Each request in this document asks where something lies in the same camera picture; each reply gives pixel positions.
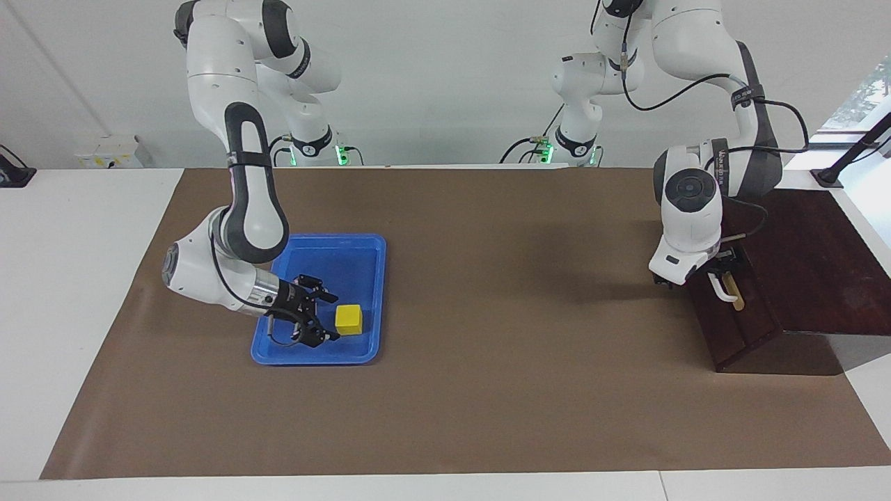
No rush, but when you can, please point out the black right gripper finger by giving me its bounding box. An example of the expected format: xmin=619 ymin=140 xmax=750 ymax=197
xmin=295 ymin=274 xmax=341 ymax=305
xmin=295 ymin=316 xmax=342 ymax=349

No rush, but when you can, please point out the white drawer handle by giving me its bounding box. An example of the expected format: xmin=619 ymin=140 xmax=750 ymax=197
xmin=707 ymin=270 xmax=739 ymax=304

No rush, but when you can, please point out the yellow block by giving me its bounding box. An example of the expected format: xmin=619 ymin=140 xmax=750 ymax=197
xmin=335 ymin=304 xmax=364 ymax=336

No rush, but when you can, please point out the wooden drawer with dark front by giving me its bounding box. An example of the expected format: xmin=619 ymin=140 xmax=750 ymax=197
xmin=686 ymin=237 xmax=784 ymax=373

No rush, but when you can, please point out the blue plastic tray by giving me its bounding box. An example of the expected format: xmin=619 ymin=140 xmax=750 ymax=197
xmin=251 ymin=233 xmax=387 ymax=367

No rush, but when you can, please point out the black angled stand pole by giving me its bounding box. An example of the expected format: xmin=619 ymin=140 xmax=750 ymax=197
xmin=810 ymin=111 xmax=891 ymax=190

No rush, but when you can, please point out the brown table mat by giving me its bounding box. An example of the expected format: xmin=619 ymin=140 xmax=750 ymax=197
xmin=40 ymin=167 xmax=891 ymax=481

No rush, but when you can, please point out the window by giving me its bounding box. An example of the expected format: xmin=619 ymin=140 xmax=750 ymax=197
xmin=820 ymin=54 xmax=891 ymax=134

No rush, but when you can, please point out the black flat stand base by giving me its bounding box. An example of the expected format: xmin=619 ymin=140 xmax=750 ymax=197
xmin=0 ymin=144 xmax=38 ymax=188

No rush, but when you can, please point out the beige handle backing strip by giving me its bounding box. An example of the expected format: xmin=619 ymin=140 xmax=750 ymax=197
xmin=720 ymin=234 xmax=747 ymax=312

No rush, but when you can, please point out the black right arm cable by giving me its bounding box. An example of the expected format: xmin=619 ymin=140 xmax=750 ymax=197
xmin=208 ymin=223 xmax=310 ymax=349

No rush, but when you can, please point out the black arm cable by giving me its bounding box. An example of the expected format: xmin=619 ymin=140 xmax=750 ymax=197
xmin=208 ymin=223 xmax=310 ymax=349
xmin=622 ymin=21 xmax=812 ymax=241

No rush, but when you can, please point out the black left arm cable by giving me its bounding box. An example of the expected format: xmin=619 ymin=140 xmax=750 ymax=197
xmin=622 ymin=21 xmax=812 ymax=241

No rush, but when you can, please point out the white wall socket box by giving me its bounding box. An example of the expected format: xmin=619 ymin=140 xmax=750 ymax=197
xmin=75 ymin=135 xmax=156 ymax=170

